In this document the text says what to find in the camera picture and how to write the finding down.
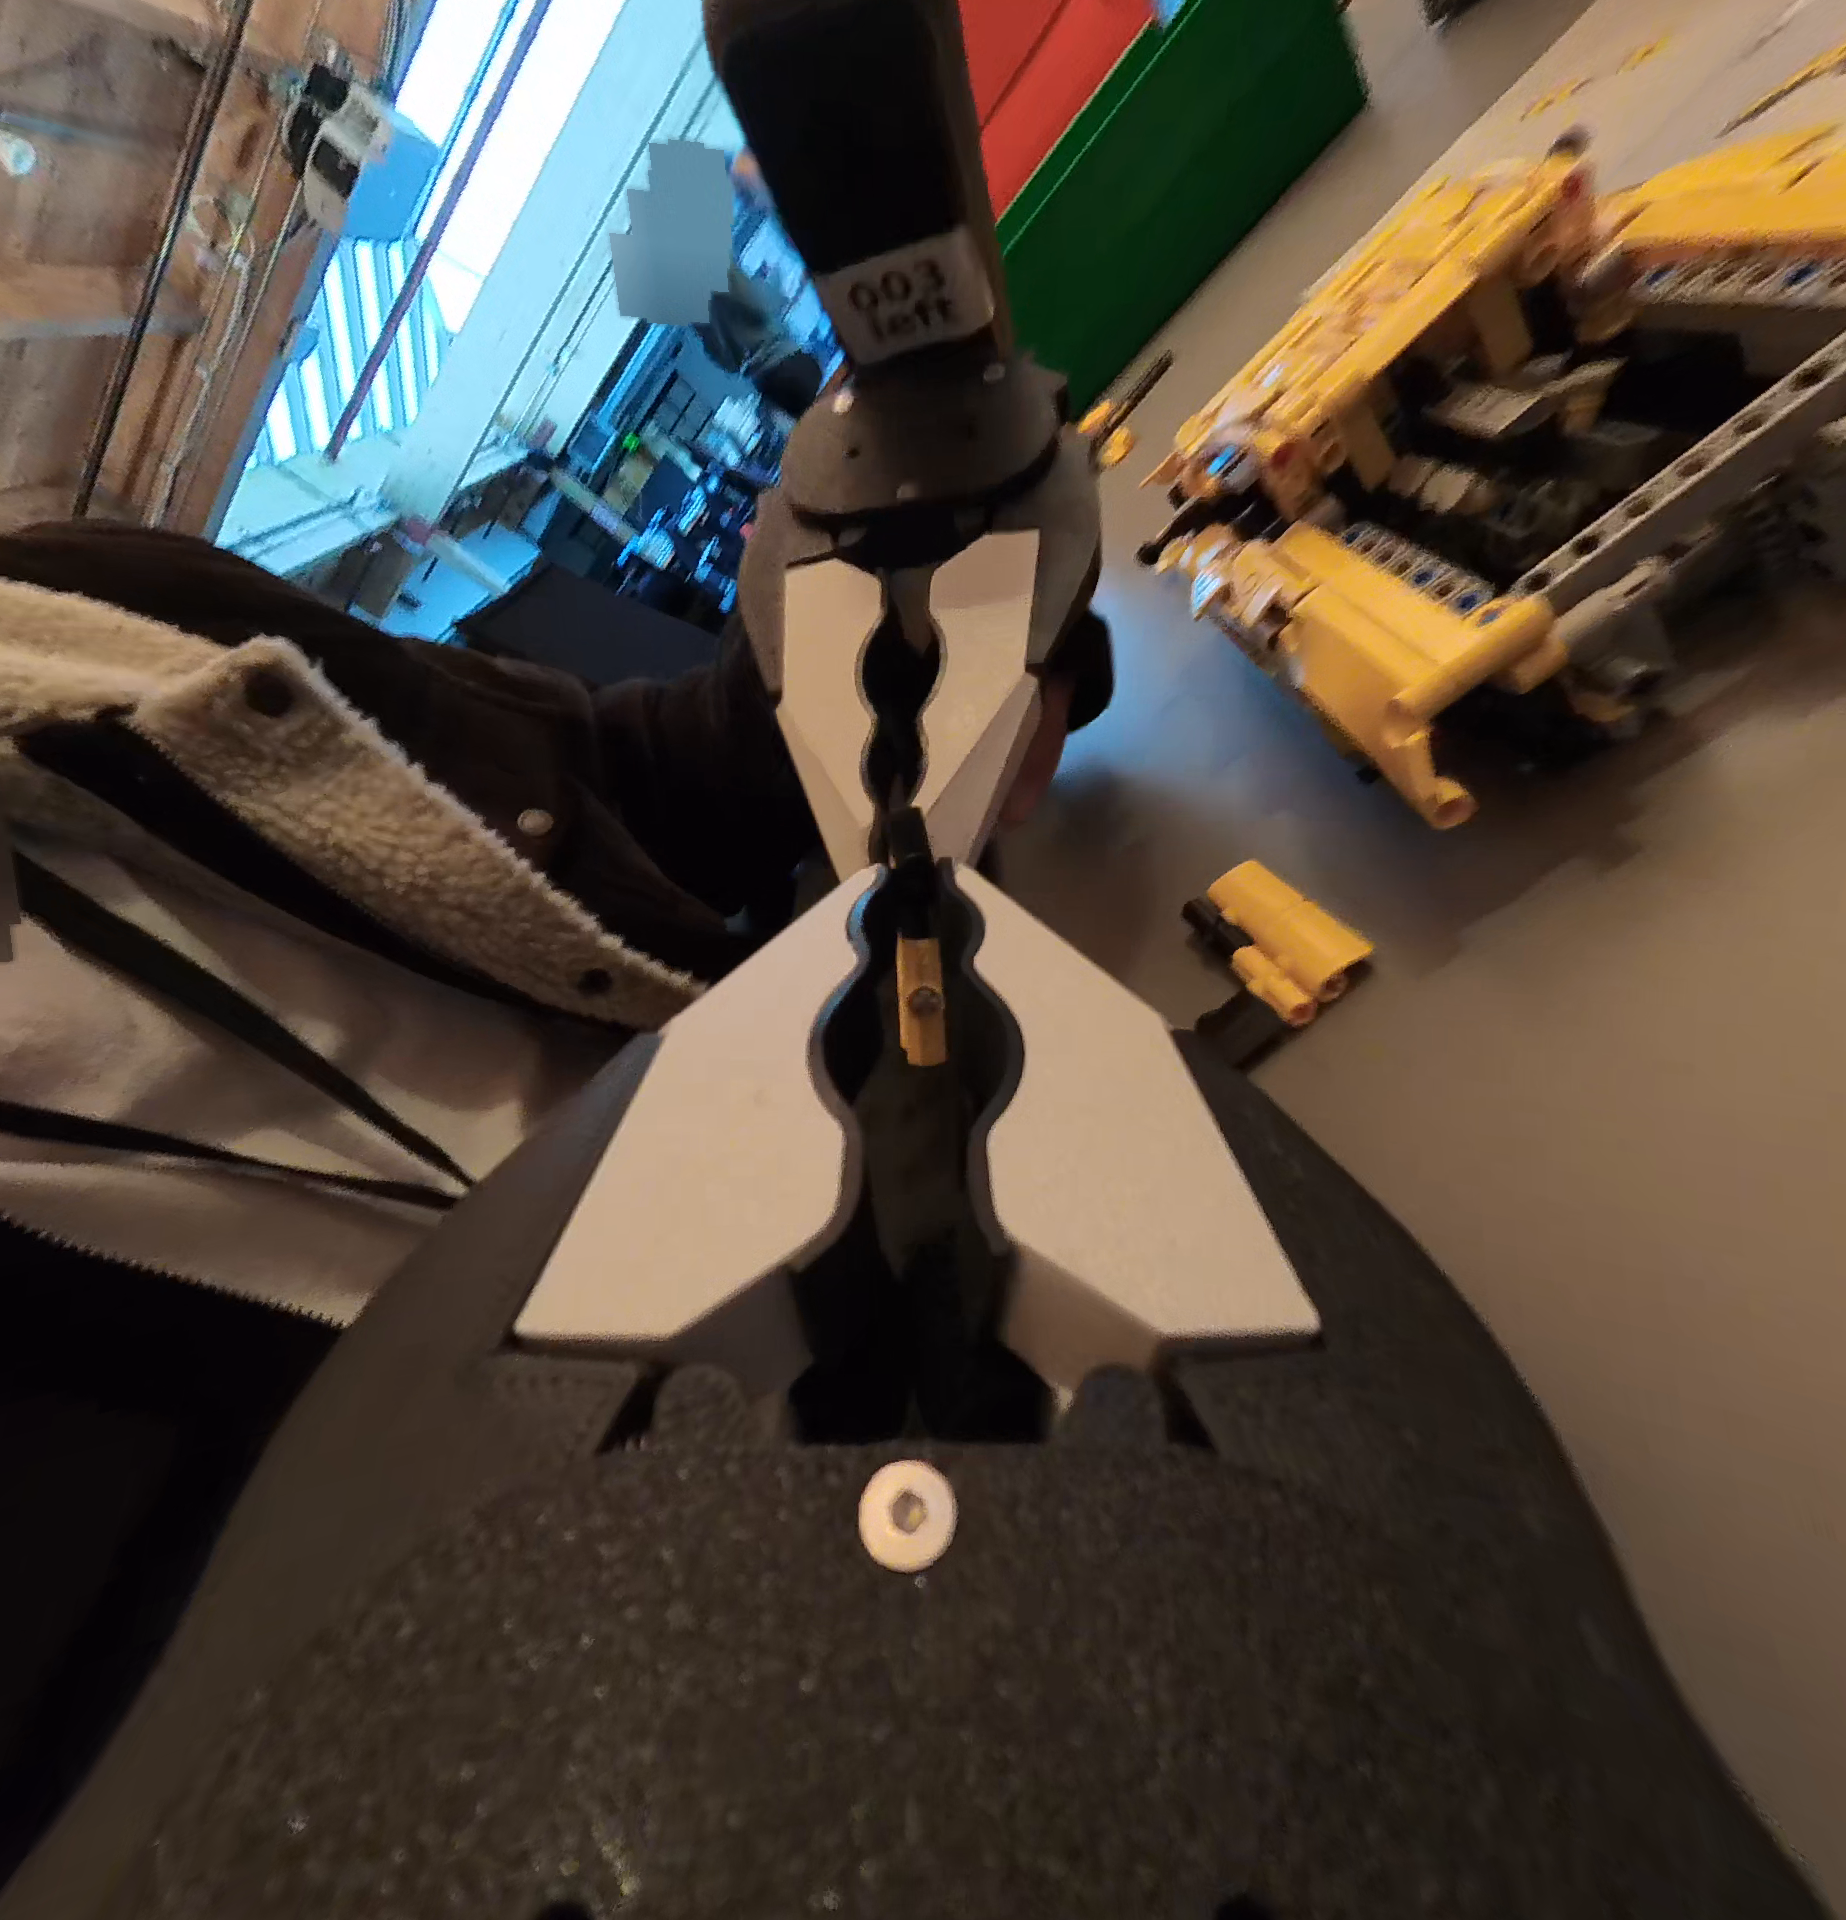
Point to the yellow toy panel piece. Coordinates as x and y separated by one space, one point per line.
1283 938

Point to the person's left forearm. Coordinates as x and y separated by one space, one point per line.
698 781

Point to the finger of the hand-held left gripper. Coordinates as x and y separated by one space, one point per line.
830 675
982 675

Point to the small yellow toy piece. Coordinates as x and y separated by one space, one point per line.
1125 412

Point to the grey desk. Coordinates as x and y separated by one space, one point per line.
1612 1200

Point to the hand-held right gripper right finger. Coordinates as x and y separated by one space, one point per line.
1133 1200

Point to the person's left hand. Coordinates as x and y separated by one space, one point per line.
1040 751

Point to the yellow toy connector assembly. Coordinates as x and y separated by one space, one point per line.
917 1006

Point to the person's fleece-lined jacket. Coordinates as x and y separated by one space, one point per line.
261 931

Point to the yellow toy car model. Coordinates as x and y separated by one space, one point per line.
1538 450

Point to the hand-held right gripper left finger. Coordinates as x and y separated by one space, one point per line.
683 1200

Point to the instruction booklet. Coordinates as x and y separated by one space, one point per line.
1687 75

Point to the red plastic bin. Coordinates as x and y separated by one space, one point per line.
1043 75

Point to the green plastic bin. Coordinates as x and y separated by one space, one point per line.
1162 181

